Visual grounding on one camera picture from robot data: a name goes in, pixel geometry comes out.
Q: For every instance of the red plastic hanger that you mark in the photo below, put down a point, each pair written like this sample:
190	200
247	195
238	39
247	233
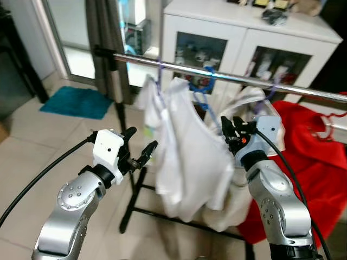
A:
337	115

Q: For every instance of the large white t-shirt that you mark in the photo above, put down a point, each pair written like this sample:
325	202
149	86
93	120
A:
190	151

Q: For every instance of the dark grey bundle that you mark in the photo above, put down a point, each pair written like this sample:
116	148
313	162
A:
275	17

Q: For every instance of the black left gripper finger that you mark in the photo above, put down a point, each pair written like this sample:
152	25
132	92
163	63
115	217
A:
147	153
130	134

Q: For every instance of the grey curtain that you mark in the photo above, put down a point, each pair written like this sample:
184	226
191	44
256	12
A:
105	32

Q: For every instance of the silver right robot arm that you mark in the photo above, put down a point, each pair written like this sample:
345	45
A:
276	206

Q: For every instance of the purple plastic hanger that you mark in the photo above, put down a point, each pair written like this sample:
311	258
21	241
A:
160	73
272	89

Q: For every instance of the clothes rack with silver rail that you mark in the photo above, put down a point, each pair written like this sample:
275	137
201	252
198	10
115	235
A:
184	67

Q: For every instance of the plain red t-shirt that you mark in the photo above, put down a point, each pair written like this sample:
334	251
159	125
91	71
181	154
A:
314	173

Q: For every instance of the grey utility box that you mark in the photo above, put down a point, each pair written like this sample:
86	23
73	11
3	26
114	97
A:
138	38

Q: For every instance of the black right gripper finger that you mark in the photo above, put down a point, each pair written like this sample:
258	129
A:
227	127
244	124

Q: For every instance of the glass door with white frame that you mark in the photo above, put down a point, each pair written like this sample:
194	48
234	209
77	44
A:
70	32

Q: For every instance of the blue plastic hanger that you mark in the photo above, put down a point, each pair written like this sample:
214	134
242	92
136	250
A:
205	86

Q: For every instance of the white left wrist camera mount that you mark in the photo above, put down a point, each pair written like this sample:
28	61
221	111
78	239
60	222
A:
107	149

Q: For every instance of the small white garment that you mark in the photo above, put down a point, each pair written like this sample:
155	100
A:
147	105

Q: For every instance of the teal floor mat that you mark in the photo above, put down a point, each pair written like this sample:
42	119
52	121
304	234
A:
76	102

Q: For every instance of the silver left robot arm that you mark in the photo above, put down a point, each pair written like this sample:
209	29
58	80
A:
70	216

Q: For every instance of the cream white t-shirt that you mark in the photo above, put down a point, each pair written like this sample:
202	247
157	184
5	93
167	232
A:
238	103

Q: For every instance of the white cabinet with glass doors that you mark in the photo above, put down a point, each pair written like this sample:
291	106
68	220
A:
206	16

